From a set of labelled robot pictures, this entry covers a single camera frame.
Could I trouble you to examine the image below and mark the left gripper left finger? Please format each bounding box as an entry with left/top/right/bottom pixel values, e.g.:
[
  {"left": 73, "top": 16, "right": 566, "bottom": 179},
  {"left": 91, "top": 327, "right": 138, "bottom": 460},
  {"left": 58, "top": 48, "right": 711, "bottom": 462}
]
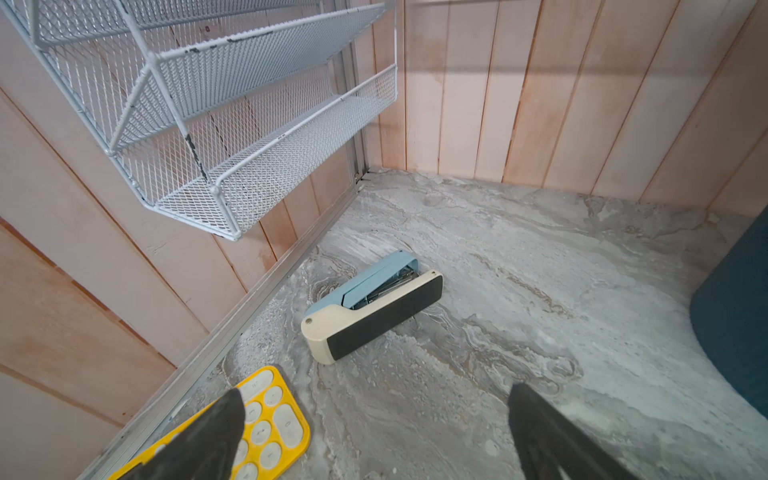
[{"left": 118, "top": 388, "right": 245, "bottom": 479}]

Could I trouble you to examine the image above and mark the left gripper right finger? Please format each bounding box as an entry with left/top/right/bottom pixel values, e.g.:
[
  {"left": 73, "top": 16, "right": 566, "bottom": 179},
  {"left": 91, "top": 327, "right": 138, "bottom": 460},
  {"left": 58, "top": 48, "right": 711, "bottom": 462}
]
[{"left": 507, "top": 383, "right": 636, "bottom": 479}]

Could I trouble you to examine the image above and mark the teal bin with yellow rim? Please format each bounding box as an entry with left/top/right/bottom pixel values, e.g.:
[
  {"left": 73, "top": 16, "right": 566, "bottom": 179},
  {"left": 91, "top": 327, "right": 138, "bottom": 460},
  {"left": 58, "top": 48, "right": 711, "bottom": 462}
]
[{"left": 689, "top": 211, "right": 767, "bottom": 416}]

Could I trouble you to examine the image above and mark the blue and white stapler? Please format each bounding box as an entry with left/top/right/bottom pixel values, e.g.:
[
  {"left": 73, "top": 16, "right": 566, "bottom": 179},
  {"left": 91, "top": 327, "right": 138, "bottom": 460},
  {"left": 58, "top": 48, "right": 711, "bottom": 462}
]
[{"left": 301, "top": 250, "right": 444, "bottom": 365}]

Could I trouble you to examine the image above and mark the white wire mesh shelf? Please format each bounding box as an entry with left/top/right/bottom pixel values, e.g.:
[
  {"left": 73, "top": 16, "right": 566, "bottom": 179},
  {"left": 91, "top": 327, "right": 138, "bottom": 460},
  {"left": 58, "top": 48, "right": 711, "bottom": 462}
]
[{"left": 1, "top": 1, "right": 398, "bottom": 241}]

